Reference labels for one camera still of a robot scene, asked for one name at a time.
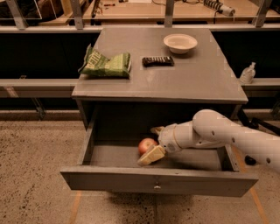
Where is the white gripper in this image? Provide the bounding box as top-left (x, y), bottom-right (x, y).
top-left (137, 124), bottom-right (179, 166)

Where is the red apple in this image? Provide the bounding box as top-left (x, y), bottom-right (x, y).
top-left (138, 138), bottom-right (158, 155)

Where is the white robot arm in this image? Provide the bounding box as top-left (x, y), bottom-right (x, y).
top-left (137, 109), bottom-right (280, 172)

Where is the open grey top drawer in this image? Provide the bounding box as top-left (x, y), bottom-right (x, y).
top-left (60, 115), bottom-right (258, 197)

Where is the grey cabinet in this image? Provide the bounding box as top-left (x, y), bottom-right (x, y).
top-left (71, 26), bottom-right (249, 135)

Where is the green chip bag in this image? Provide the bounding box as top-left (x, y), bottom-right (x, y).
top-left (78, 45), bottom-right (131, 79)

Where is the white bowl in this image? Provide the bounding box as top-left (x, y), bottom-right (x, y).
top-left (164, 34), bottom-right (198, 54)

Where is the clear sanitizer bottle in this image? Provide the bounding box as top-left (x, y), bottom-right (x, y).
top-left (240, 62), bottom-right (256, 84)

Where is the coiled tool on bench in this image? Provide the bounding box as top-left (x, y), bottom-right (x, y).
top-left (203, 0), bottom-right (235, 17)

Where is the metal railing shelf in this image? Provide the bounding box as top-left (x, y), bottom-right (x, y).
top-left (1, 0), bottom-right (280, 33)

